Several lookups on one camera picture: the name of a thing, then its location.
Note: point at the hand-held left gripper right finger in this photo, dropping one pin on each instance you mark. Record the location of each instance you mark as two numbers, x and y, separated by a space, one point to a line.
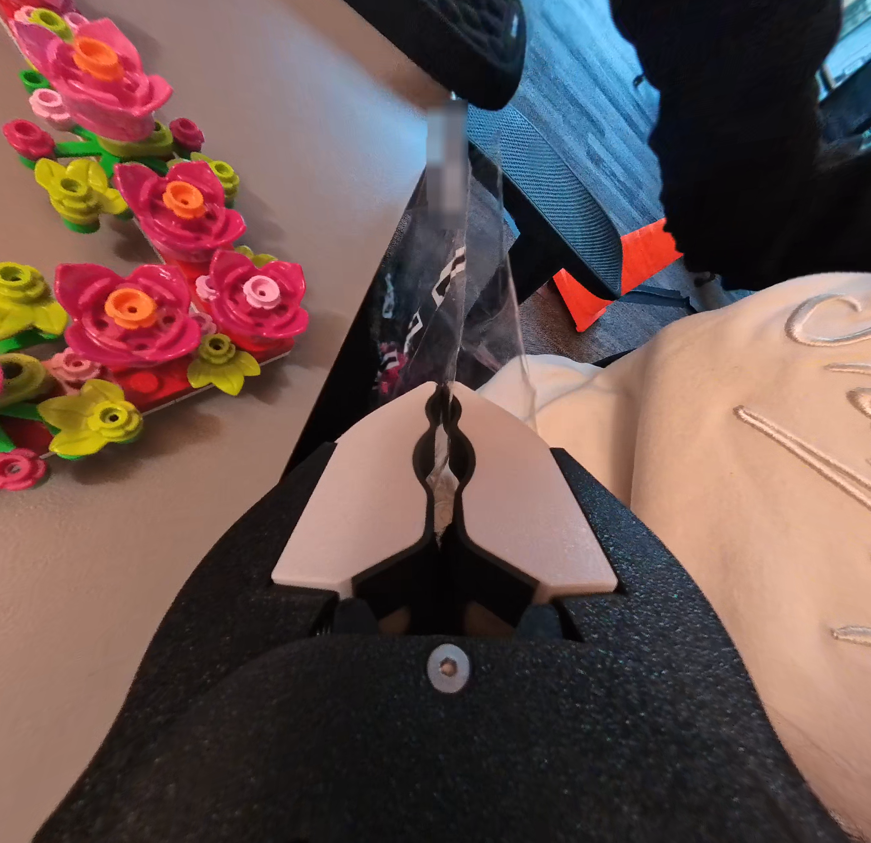
531 509

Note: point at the grey mesh office chair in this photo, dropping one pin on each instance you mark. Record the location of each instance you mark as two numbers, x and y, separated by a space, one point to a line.
558 196

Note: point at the toy brick flower bouquet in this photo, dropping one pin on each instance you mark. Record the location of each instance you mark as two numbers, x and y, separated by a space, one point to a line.
180 210

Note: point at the person's right forearm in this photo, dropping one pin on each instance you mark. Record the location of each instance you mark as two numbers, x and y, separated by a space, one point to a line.
735 108

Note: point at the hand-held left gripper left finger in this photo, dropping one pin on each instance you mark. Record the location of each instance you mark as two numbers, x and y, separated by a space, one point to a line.
354 503

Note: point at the person's cream sweatshirt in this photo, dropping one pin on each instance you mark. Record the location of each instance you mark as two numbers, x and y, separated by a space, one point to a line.
714 489

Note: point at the clear plastic bag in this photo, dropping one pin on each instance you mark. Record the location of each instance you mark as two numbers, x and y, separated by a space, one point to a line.
442 285

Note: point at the orange floor object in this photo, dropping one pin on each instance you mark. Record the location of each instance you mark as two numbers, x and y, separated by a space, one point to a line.
639 264

